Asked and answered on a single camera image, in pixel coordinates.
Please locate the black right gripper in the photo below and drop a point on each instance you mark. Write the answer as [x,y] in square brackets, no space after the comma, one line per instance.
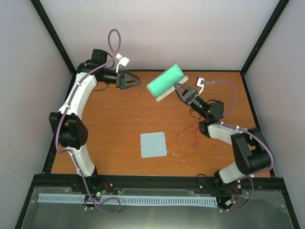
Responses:
[184,96]

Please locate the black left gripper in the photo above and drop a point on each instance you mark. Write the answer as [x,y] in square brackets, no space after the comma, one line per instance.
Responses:
[122,83]

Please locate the grey glasses case green lining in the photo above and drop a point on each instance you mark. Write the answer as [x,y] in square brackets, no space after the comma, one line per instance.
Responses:
[163,85]

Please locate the light blue cleaning cloth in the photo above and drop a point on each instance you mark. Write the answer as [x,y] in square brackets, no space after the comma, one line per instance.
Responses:
[153,145]

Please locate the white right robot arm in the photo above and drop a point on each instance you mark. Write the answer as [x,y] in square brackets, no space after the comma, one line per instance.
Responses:
[251,153]

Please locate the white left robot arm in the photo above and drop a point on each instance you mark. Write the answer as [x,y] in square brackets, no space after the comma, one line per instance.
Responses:
[70,132]

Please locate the pink transparent sunglasses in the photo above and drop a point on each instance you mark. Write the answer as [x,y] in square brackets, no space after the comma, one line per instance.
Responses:
[189,135]

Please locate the grey metal front plate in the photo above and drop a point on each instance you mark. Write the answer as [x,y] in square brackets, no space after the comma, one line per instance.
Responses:
[261,210]

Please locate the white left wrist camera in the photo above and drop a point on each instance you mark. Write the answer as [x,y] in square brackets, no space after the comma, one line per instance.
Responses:
[123,61]

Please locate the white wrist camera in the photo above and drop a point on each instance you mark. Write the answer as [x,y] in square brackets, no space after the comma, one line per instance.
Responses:
[123,61]
[200,83]

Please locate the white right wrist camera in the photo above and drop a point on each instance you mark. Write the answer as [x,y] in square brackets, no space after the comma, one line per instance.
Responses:
[200,83]

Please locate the black aluminium frame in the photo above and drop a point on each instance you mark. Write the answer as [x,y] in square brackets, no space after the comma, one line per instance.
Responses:
[45,179]

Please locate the light blue slotted cable duct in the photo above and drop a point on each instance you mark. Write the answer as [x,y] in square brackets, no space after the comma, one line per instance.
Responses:
[132,200]

